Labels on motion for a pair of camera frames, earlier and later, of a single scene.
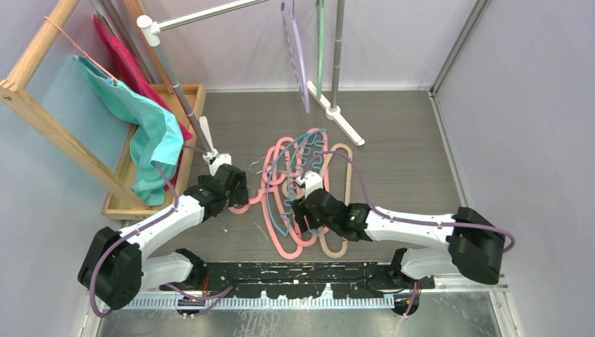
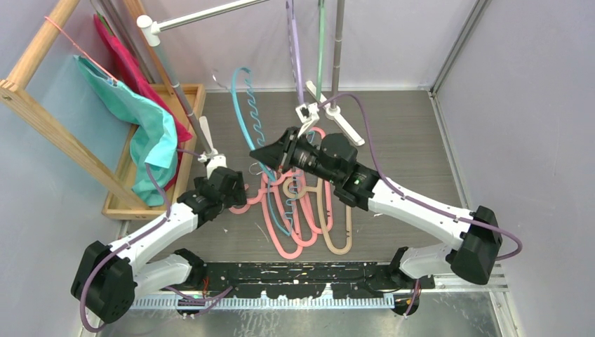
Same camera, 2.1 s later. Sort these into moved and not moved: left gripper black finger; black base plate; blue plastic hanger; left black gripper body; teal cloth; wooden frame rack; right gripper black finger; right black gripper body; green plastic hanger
Moved: right gripper black finger; right black gripper body; blue plastic hanger
Not moved: left gripper black finger; left black gripper body; teal cloth; black base plate; wooden frame rack; green plastic hanger
